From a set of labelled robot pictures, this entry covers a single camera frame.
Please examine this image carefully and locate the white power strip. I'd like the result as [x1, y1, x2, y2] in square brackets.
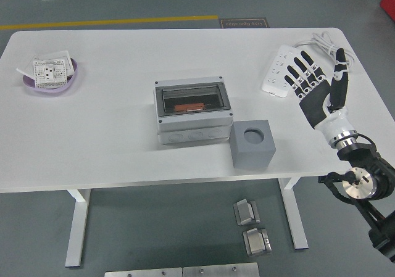
[260, 44, 305, 98]

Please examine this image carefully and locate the dark floor sign with text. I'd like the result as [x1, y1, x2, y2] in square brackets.
[218, 18, 270, 30]

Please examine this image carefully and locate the grey metal base plate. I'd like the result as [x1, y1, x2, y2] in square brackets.
[182, 262, 260, 277]
[104, 267, 183, 277]

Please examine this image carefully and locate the red object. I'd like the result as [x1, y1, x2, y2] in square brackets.
[379, 0, 395, 16]

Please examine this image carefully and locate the grey metal clamp block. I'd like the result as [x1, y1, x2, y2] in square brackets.
[243, 227, 272, 257]
[233, 199, 262, 227]

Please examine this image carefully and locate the white square wall plate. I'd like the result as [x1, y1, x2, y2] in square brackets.
[32, 50, 77, 76]

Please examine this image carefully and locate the purple bowl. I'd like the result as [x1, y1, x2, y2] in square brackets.
[22, 57, 80, 96]

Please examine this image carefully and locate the white flat plate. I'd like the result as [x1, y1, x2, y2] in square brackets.
[16, 56, 36, 81]

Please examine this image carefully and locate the grey cube with round hole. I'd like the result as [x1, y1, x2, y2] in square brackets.
[230, 119, 277, 170]

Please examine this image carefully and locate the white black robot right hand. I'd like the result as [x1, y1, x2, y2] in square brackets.
[283, 47, 356, 142]

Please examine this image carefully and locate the grey enclosure box clear lid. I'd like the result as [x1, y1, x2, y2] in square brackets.
[153, 75, 235, 146]

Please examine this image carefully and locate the white power cord with plug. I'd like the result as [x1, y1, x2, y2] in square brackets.
[291, 31, 356, 73]

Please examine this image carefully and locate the white printed socket module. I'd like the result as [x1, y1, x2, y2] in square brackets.
[32, 59, 69, 89]

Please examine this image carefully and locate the orange cylinder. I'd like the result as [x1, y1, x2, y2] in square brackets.
[172, 103, 206, 113]

